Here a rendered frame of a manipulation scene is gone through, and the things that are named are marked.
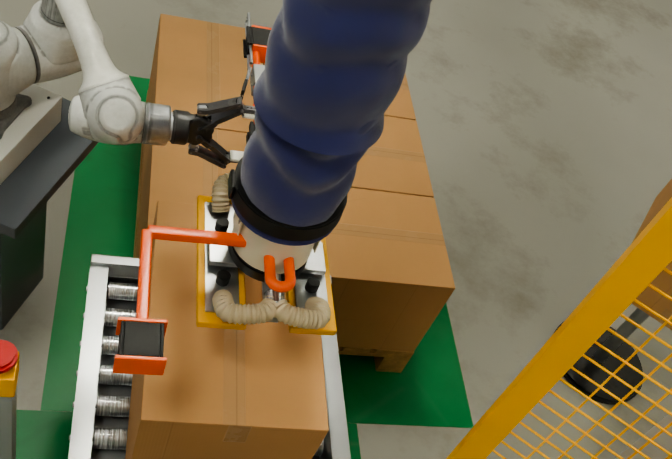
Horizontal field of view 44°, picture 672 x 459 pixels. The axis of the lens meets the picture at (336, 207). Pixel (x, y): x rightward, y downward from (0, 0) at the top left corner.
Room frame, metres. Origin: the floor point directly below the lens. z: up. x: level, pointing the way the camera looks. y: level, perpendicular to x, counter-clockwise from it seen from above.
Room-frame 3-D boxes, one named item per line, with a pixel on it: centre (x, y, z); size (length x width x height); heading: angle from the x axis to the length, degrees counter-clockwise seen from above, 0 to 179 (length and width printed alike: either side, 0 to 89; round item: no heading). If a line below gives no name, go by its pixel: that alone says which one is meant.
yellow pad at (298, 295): (1.18, 0.01, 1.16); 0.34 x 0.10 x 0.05; 23
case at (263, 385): (1.15, 0.12, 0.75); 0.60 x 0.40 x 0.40; 22
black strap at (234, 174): (1.14, 0.10, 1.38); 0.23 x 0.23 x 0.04
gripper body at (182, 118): (1.31, 0.36, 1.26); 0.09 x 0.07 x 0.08; 114
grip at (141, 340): (0.77, 0.22, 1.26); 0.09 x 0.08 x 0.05; 113
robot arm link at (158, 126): (1.28, 0.43, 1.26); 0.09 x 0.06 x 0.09; 24
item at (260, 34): (1.70, 0.33, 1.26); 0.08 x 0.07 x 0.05; 23
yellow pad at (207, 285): (1.11, 0.18, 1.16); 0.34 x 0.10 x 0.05; 23
